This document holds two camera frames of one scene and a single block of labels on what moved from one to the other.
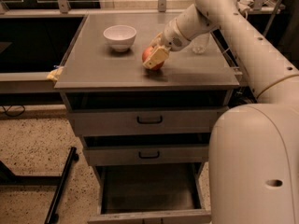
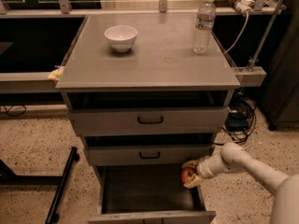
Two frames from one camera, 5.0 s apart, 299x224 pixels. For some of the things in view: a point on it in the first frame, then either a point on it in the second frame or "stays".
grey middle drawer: (113, 155) stays
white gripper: (172, 37) -> (204, 169)
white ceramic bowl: (120, 37) stays
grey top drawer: (143, 121) stays
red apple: (147, 52) -> (187, 174)
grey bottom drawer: (151, 193) stays
